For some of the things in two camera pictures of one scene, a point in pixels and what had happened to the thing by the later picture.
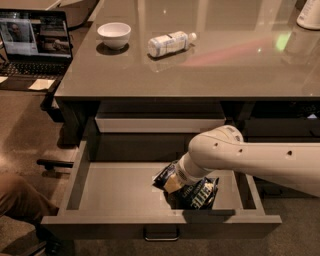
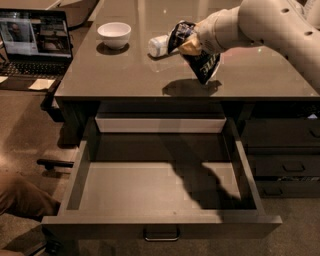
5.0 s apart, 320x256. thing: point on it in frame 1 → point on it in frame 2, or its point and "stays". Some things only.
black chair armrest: (50, 164) stays
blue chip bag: (198, 196) → (204, 64)
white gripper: (184, 175) → (207, 36)
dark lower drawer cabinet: (280, 120) stays
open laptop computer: (34, 45) stays
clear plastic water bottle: (170, 43) stays
